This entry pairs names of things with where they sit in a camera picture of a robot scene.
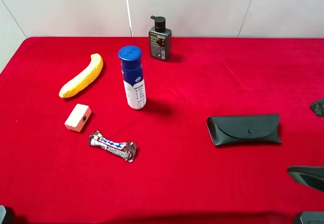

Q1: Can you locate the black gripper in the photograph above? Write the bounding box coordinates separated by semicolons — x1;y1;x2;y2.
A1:
287;99;324;192

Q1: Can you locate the black glasses case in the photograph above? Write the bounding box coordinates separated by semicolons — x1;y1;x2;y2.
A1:
207;114;281;146

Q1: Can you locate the black base right corner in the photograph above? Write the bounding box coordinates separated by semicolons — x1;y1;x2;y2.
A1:
293;211;324;224

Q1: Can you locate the black pump bottle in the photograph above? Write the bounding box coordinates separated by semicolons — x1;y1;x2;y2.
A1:
148;16;172;61

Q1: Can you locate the white pole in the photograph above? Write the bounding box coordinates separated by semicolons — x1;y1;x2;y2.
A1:
125;0;134;37

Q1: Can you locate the blue and white bottle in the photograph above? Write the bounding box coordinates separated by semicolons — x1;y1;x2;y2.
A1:
118;46;146;109

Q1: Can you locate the chocolate candy bar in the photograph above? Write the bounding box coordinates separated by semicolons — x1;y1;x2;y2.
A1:
88;130;137;162

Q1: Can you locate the yellow banana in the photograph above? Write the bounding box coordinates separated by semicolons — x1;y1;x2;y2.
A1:
59;53;104;98

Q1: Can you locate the black base left corner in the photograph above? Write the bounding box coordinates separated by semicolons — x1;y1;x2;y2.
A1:
0;205;15;224

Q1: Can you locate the black base corner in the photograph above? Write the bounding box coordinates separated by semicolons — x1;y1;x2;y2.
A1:
0;205;15;224
293;211;324;224

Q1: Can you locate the white rectangular block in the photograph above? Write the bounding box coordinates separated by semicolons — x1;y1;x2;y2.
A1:
64;103;92;132

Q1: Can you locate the red tablecloth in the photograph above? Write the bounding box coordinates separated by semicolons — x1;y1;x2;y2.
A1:
1;37;323;223

